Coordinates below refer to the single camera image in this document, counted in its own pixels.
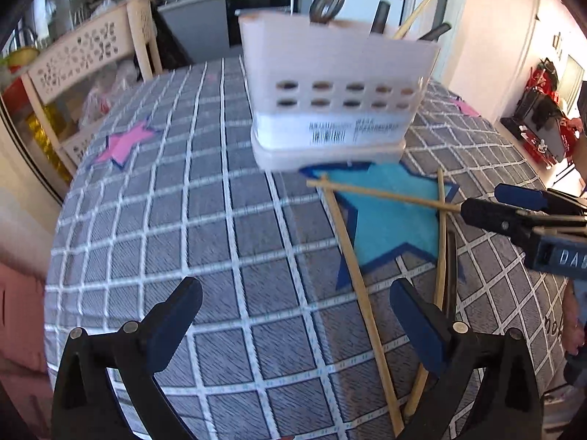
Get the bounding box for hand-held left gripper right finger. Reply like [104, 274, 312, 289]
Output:
[389, 278, 544, 440]

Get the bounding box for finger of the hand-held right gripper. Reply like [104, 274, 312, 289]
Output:
[460, 197, 540, 249]
[494, 184, 587, 215]

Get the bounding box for white plastic utensil holder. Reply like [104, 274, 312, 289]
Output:
[237, 12, 441, 173]

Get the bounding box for clear plastic bag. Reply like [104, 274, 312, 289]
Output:
[80, 61, 139, 125]

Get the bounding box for red and black bag pile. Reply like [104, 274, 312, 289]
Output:
[502, 57, 586, 166]

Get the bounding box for person's right forearm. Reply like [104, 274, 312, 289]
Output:
[561, 279, 587, 388]

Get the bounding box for grey plaid star tablecloth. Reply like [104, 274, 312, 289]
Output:
[43, 55, 575, 440]

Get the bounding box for pink chair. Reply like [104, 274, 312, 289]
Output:
[0, 261, 52, 377]

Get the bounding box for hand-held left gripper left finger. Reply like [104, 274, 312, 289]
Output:
[50, 276, 204, 440]

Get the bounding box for grey kitchen base cabinets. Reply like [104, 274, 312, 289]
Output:
[158, 0, 230, 63]

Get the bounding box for black built-in oven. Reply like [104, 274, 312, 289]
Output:
[225, 0, 295, 47]

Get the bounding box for green yellow colander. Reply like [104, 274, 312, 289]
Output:
[2, 48, 40, 72]

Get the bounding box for gold foil bundle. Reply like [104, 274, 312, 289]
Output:
[27, 101, 72, 180]

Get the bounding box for wooden chopstick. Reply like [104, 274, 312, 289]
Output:
[403, 168, 448, 418]
[306, 179, 465, 214]
[391, 0, 446, 40]
[320, 175, 405, 439]

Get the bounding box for beige plastic storage cart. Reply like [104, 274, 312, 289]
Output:
[20, 0, 162, 185]

